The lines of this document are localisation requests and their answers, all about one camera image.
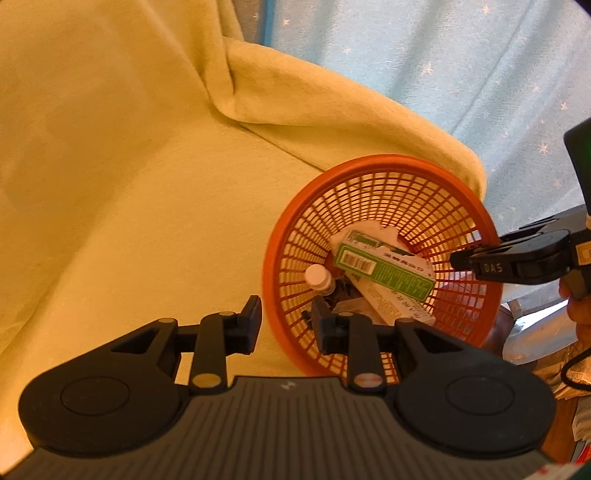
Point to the small white pill bottle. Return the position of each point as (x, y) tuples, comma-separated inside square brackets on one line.
[(319, 279)]

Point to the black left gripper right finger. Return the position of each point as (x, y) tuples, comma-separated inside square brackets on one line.
[(352, 335)]

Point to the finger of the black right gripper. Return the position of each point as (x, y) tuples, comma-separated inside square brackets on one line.
[(466, 258)]

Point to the light blue star curtain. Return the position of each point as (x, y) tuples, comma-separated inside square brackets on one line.
[(506, 78)]

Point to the green white medicine box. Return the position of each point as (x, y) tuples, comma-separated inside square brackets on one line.
[(383, 263)]

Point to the brown cloth pile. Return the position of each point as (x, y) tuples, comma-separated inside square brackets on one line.
[(546, 342)]

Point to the yellow blanket sofa cover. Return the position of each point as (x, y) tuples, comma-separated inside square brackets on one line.
[(147, 151)]

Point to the orange plastic mesh basket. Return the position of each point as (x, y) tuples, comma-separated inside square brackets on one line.
[(435, 214)]

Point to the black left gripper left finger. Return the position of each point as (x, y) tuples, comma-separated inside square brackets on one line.
[(220, 335)]

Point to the person right hand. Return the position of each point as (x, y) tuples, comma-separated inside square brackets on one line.
[(579, 311)]

